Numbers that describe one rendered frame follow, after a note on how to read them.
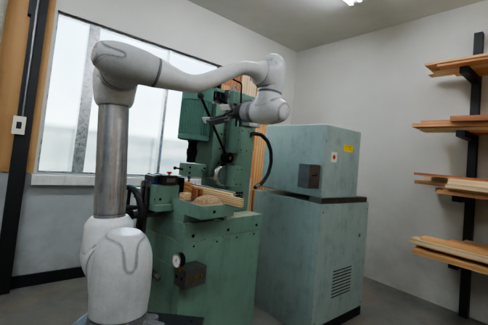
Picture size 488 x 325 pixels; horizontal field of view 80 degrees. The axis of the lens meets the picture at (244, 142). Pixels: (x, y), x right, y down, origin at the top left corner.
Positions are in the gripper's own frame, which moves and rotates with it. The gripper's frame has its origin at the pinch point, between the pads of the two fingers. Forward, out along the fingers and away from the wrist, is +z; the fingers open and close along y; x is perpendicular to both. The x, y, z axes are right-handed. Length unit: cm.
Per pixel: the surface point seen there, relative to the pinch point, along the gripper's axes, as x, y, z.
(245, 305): -108, -32, 2
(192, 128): -7.1, -2.9, 18.2
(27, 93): 36, -28, 155
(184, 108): 2.9, 1.6, 23.1
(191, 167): -25.7, -12.4, 20.4
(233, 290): -91, -34, 2
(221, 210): -38.1, -24.7, -8.2
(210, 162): -29.4, -1.9, 17.4
